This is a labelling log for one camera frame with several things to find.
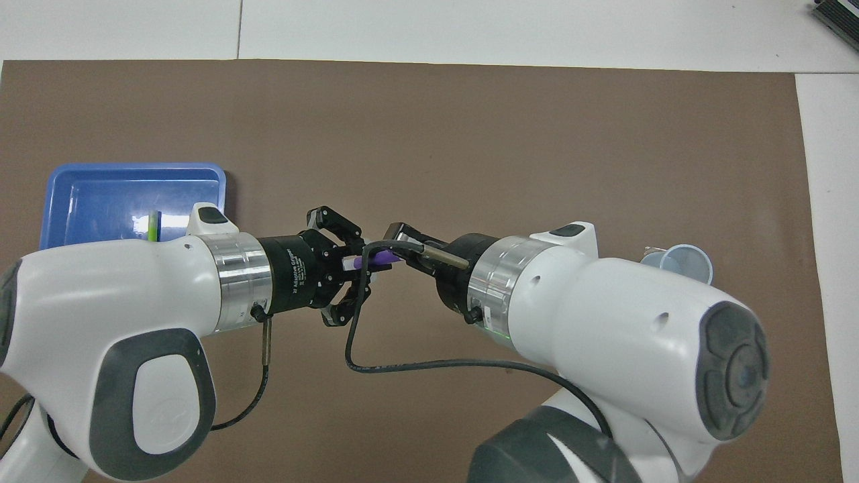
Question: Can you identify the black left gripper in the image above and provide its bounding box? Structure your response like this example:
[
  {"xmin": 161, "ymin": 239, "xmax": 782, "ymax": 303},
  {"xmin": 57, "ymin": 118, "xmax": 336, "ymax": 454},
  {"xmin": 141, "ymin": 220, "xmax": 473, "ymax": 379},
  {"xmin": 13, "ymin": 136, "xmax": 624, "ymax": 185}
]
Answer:
[{"xmin": 258, "ymin": 206, "xmax": 373, "ymax": 328}]

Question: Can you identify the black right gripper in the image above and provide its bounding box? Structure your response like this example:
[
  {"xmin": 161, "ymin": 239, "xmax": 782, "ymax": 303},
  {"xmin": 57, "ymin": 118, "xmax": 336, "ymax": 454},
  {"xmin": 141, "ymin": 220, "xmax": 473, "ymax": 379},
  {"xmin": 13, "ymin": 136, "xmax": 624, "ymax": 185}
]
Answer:
[{"xmin": 381, "ymin": 221, "xmax": 501, "ymax": 323}]

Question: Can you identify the purple pen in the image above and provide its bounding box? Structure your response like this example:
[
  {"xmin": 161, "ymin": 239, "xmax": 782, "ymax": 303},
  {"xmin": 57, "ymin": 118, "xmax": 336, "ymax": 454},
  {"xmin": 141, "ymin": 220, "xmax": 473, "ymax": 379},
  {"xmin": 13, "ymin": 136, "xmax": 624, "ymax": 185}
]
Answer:
[{"xmin": 341, "ymin": 250, "xmax": 399, "ymax": 272}]

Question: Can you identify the blue plastic tray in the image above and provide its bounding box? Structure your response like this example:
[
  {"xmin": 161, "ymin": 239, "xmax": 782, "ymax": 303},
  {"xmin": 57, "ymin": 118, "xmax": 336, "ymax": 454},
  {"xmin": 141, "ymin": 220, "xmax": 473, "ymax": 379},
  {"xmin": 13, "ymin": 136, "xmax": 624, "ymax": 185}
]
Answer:
[{"xmin": 40, "ymin": 162, "xmax": 228, "ymax": 250}]

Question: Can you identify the brown table mat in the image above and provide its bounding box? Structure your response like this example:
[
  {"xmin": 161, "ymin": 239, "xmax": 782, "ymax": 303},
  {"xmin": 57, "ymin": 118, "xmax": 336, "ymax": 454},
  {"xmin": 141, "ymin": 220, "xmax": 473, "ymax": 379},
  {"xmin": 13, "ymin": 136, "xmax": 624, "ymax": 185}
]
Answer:
[{"xmin": 0, "ymin": 59, "xmax": 845, "ymax": 483}]

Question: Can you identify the translucent plastic pen cup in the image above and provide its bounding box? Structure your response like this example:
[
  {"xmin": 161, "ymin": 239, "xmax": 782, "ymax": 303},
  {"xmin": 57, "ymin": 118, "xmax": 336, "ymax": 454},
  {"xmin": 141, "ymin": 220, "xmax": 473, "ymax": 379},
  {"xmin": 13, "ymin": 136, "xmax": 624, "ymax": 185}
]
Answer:
[{"xmin": 661, "ymin": 244, "xmax": 715, "ymax": 286}]

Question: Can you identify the grey ribbed device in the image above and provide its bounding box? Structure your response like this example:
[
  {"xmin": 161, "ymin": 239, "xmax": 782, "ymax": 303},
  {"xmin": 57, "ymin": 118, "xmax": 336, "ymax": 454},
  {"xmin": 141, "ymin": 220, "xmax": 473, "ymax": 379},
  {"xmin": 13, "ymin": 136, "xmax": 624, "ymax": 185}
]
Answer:
[{"xmin": 811, "ymin": 0, "xmax": 859, "ymax": 34}]

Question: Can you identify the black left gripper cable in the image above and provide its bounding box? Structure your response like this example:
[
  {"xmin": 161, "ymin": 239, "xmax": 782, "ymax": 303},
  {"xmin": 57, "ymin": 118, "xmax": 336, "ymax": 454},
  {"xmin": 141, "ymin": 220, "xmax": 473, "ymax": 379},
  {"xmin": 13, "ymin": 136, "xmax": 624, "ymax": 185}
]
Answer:
[{"xmin": 0, "ymin": 302, "xmax": 275, "ymax": 458}]

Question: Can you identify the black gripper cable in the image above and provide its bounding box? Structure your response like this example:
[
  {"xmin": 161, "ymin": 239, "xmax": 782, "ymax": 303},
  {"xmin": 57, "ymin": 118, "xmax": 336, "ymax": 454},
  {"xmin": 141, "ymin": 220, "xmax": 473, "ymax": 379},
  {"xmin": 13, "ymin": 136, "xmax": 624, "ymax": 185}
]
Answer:
[
  {"xmin": 344, "ymin": 240, "xmax": 615, "ymax": 440},
  {"xmin": 0, "ymin": 302, "xmax": 275, "ymax": 458}
]

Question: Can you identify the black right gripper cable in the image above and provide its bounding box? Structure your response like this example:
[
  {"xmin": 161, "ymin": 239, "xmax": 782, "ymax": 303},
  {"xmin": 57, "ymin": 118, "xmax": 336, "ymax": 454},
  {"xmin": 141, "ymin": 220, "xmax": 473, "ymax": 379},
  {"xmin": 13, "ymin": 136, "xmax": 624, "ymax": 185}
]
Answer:
[{"xmin": 344, "ymin": 240, "xmax": 615, "ymax": 440}]

